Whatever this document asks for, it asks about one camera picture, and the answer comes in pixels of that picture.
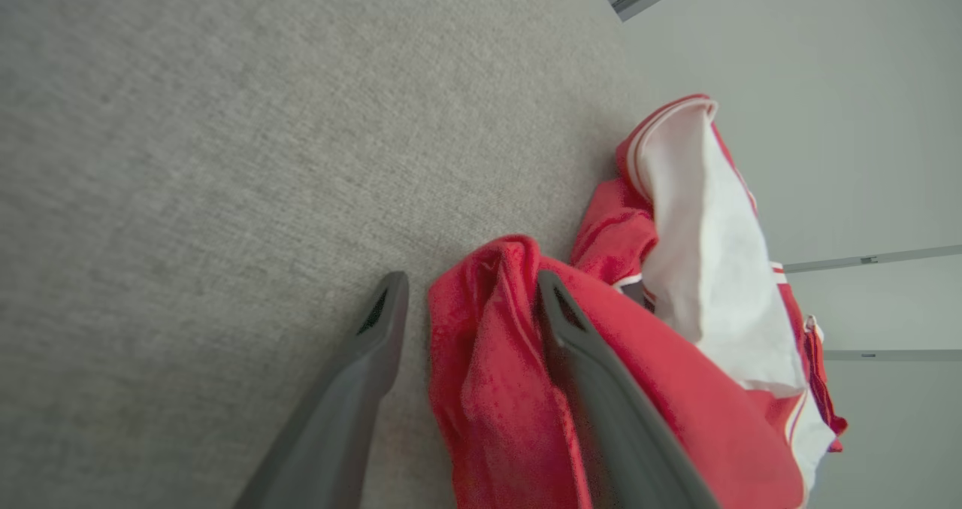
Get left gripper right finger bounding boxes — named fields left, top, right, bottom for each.
left=537, top=271, right=718, bottom=509

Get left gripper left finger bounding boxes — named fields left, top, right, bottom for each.
left=234, top=271, right=410, bottom=509

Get red garment with white trim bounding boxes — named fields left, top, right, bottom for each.
left=427, top=94, right=849, bottom=509

